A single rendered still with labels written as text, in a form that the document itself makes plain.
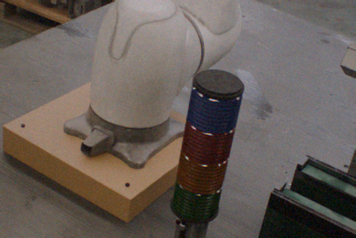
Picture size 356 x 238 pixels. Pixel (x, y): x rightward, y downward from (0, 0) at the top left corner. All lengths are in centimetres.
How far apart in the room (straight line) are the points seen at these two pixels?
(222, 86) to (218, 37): 57
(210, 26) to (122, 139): 27
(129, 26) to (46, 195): 33
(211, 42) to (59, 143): 35
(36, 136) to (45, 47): 46
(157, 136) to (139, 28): 22
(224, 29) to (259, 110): 29
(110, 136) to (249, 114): 42
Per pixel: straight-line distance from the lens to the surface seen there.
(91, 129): 126
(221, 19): 132
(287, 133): 150
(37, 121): 132
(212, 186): 83
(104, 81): 120
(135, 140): 124
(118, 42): 117
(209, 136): 78
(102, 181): 118
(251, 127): 149
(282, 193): 111
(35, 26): 358
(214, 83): 77
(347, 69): 128
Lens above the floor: 159
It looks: 32 degrees down
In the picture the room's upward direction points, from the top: 9 degrees clockwise
